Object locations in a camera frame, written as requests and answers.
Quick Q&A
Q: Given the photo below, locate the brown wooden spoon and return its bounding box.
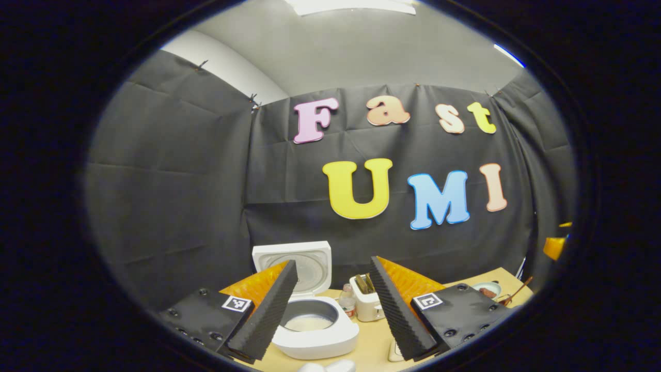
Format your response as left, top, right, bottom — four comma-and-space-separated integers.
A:
500, 276, 533, 306

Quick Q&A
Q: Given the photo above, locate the white rice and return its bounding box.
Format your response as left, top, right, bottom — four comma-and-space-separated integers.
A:
284, 316, 334, 332

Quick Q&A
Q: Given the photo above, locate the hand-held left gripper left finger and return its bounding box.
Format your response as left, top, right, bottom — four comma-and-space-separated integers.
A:
158, 259, 299, 362

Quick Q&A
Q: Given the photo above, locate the ceiling light panel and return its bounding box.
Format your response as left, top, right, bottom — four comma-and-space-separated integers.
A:
284, 0, 417, 16

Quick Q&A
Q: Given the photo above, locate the clear plastic water bottle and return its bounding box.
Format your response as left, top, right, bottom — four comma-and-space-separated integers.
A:
338, 283, 358, 319

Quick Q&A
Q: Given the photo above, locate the white rice cooker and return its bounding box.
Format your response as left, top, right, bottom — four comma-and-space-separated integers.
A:
251, 241, 360, 360

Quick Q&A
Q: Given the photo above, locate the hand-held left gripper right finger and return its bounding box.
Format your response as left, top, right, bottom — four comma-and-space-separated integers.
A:
368, 256, 517, 362

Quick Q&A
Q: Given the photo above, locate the black backdrop cloth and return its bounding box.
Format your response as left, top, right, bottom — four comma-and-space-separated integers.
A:
85, 49, 576, 311

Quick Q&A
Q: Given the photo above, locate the cream toaster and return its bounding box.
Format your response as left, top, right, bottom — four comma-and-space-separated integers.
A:
349, 274, 386, 322

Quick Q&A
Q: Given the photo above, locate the pale green round plate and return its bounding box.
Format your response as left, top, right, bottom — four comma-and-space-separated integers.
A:
473, 282, 502, 302

